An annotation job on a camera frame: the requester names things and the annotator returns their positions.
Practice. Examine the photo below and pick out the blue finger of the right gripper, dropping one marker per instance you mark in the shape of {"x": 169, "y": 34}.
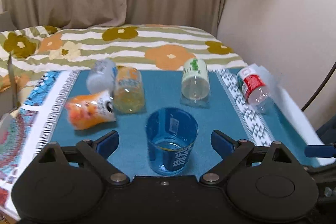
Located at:
{"x": 320, "y": 151}

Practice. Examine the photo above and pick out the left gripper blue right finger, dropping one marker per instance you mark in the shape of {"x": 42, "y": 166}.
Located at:
{"x": 233, "y": 154}

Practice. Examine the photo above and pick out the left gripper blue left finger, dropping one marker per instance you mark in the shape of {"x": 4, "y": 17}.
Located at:
{"x": 96, "y": 153}

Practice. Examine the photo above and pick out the blue plastic cup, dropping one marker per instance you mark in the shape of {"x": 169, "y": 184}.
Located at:
{"x": 171, "y": 134}

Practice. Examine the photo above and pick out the orange cartoon label cup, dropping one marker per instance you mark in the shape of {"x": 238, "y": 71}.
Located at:
{"x": 86, "y": 111}

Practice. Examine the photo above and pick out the orange label yellow cup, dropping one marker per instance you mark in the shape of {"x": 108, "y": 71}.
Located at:
{"x": 128, "y": 93}

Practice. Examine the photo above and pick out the red label clear cup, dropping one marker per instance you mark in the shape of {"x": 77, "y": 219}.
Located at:
{"x": 253, "y": 88}

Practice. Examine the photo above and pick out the white grey label cup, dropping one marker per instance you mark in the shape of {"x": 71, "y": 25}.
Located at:
{"x": 102, "y": 76}

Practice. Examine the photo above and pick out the green label clear cup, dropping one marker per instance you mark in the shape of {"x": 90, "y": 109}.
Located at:
{"x": 195, "y": 80}

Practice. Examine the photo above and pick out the blue patterned table cloth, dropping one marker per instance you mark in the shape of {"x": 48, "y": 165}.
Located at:
{"x": 44, "y": 180}

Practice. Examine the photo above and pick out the grey laptop lid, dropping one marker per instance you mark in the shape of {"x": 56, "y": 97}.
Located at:
{"x": 9, "y": 97}

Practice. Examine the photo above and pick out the floral striped bed quilt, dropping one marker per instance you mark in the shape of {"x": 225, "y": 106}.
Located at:
{"x": 36, "y": 50}

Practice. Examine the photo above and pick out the grey headboard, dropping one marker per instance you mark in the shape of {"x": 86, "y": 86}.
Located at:
{"x": 6, "y": 23}

